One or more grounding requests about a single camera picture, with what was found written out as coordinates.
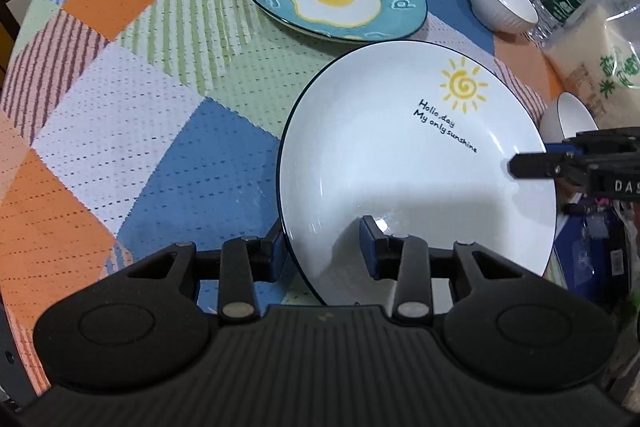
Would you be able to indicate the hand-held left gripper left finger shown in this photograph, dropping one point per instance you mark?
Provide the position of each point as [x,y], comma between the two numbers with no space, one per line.
[278,257]

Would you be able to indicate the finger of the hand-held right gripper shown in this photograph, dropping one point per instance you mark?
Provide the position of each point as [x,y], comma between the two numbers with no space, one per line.
[535,166]
[562,147]

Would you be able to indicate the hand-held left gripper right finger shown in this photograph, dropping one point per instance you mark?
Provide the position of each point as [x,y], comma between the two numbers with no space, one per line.
[368,247]

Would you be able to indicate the white plate with sun print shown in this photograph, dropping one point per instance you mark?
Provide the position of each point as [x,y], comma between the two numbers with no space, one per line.
[400,157]

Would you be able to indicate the blue plastic packet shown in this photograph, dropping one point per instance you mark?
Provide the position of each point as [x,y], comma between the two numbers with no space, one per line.
[590,257]

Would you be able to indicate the clear bag of rice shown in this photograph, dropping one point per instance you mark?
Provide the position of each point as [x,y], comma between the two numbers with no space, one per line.
[605,42]

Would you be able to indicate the patchwork tablecloth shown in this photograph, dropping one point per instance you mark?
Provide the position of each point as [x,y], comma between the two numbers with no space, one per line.
[125,132]

